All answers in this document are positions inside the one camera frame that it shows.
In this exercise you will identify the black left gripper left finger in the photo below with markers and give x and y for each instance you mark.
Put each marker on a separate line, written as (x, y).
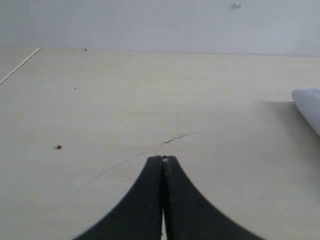
(139, 214)

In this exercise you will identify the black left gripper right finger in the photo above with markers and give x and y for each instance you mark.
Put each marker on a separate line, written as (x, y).
(188, 215)

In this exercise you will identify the white t-shirt red lettering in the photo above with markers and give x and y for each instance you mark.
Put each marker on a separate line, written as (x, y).
(307, 102)

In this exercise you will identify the small white wall fixture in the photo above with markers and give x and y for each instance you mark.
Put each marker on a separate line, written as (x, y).
(236, 5)

